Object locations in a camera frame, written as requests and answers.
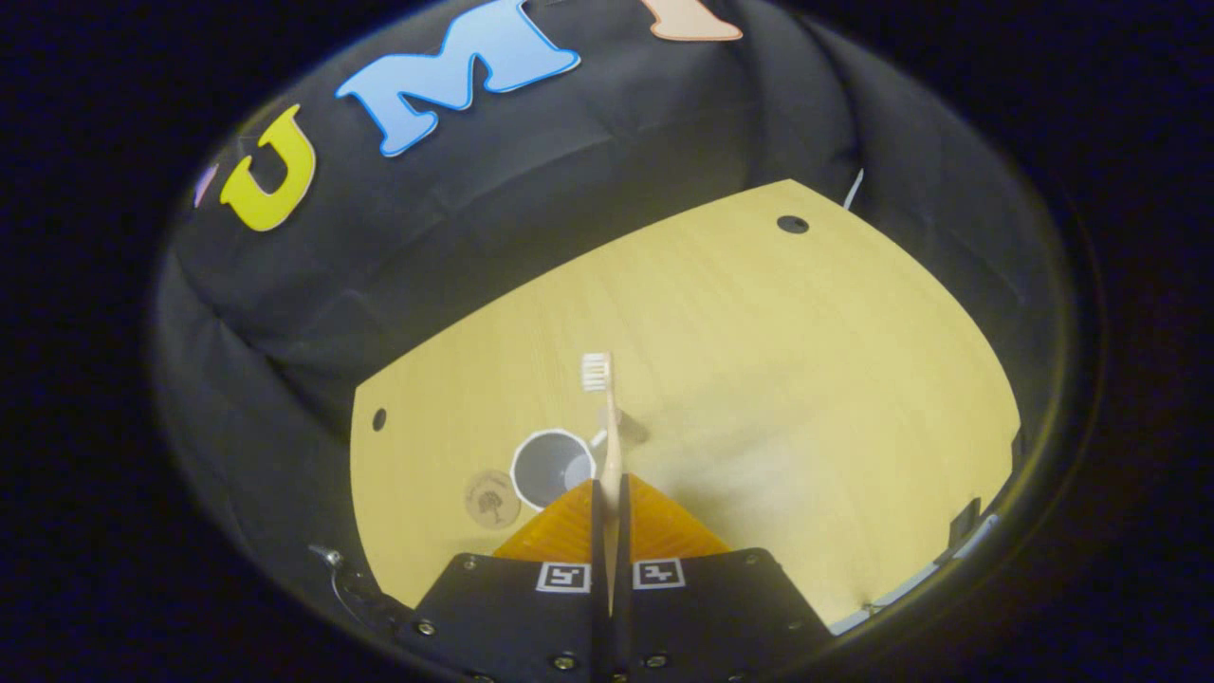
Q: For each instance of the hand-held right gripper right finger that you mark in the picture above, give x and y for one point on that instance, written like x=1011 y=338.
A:
x=711 y=617

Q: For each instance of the round wooden coaster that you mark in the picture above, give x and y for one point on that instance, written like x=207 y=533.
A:
x=488 y=503

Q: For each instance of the white cup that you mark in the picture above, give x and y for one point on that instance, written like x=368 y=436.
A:
x=545 y=467

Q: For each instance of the beige toothbrush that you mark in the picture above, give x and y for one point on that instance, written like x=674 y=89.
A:
x=612 y=446

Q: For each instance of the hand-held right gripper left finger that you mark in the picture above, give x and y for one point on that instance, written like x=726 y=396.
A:
x=512 y=617

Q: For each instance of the wooden desktop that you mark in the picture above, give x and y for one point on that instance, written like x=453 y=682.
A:
x=759 y=379

